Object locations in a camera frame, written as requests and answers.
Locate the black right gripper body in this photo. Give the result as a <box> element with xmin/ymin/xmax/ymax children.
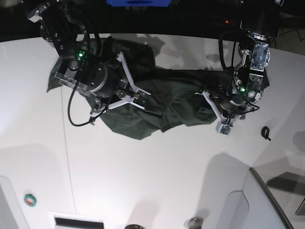
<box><xmin>81</xmin><ymin>61</ymin><xmax>130</xmax><ymax>99</ymax></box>

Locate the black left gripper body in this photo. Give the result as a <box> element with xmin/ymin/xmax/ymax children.
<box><xmin>207</xmin><ymin>83</ymin><xmax>250</xmax><ymax>117</ymax></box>

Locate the dark green t-shirt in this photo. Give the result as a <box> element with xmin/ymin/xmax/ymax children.
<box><xmin>48</xmin><ymin>38</ymin><xmax>224</xmax><ymax>140</ymax></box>

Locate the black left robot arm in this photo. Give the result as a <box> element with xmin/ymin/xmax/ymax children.
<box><xmin>199</xmin><ymin>0</ymin><xmax>283</xmax><ymax>135</ymax></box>

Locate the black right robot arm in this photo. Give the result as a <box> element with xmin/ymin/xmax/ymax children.
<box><xmin>22</xmin><ymin>0</ymin><xmax>150</xmax><ymax>120</ymax></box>

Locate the small black clip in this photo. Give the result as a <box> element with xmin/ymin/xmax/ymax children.
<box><xmin>261</xmin><ymin>126</ymin><xmax>271</xmax><ymax>141</ymax></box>

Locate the round metal knob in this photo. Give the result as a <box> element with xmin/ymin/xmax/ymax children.
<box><xmin>187</xmin><ymin>217</ymin><xmax>203</xmax><ymax>229</ymax></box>

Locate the green red tape roll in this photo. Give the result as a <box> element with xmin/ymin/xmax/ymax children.
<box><xmin>24</xmin><ymin>194</ymin><xmax>37</xmax><ymax>207</ymax></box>

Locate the white slotted vent plate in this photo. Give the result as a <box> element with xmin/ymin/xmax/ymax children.
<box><xmin>49</xmin><ymin>212</ymin><xmax>105</xmax><ymax>229</ymax></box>

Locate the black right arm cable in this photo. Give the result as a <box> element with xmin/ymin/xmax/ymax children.
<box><xmin>67</xmin><ymin>23</ymin><xmax>101</xmax><ymax>127</ymax></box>

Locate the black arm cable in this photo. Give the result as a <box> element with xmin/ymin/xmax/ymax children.
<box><xmin>218</xmin><ymin>31</ymin><xmax>239</xmax><ymax>72</ymax></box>
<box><xmin>67</xmin><ymin>23</ymin><xmax>101</xmax><ymax>127</ymax></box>

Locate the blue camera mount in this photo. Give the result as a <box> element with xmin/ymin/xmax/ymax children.
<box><xmin>106</xmin><ymin>0</ymin><xmax>171</xmax><ymax>7</ymax></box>

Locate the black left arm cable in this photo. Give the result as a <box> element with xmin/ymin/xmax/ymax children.
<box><xmin>218</xmin><ymin>31</ymin><xmax>239</xmax><ymax>72</ymax></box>

